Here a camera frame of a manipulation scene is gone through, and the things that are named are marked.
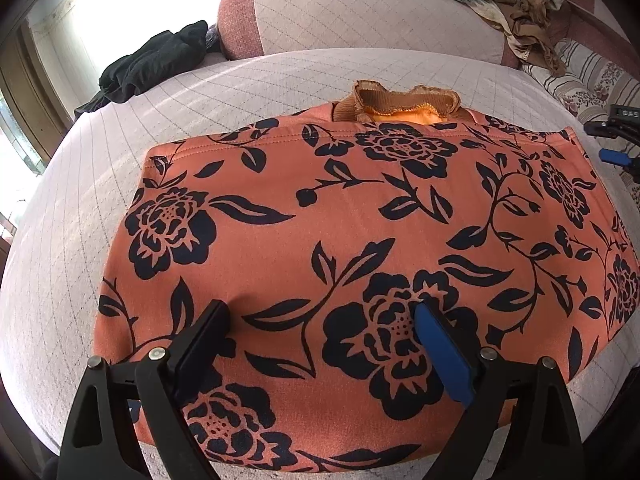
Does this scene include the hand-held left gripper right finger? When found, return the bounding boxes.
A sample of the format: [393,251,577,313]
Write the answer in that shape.
[414,302,586,480]

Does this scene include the striped floral mattress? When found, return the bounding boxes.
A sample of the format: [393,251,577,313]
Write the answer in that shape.
[520,37,640,128]

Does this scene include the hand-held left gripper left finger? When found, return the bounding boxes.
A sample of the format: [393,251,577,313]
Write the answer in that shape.
[56,300,232,480]

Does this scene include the black cloth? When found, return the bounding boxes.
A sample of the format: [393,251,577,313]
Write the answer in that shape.
[75,20,211,115]

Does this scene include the window with wooden frame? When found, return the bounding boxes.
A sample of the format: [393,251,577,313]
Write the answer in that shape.
[0,0,81,241]

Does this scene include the orange black floral garment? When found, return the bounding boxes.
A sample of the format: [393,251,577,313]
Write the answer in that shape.
[92,80,640,473]

